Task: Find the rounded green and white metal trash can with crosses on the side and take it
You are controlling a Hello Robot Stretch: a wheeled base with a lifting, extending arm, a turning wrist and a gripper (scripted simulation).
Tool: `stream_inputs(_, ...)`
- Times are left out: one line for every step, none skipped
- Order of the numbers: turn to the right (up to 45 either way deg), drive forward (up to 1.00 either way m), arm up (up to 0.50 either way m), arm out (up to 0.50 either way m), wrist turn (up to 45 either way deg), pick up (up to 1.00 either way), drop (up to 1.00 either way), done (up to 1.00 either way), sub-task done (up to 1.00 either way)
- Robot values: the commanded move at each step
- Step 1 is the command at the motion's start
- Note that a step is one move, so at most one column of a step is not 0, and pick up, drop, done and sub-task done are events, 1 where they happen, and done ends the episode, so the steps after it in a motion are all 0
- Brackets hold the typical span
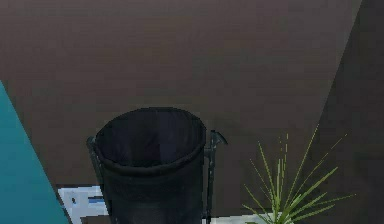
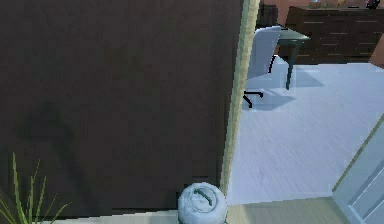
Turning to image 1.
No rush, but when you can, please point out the green spiky house plant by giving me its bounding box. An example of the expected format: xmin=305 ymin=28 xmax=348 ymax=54
xmin=241 ymin=123 xmax=357 ymax=224

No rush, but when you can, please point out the black trash can with frame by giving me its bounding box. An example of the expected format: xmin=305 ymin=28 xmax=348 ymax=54
xmin=86 ymin=106 xmax=229 ymax=224

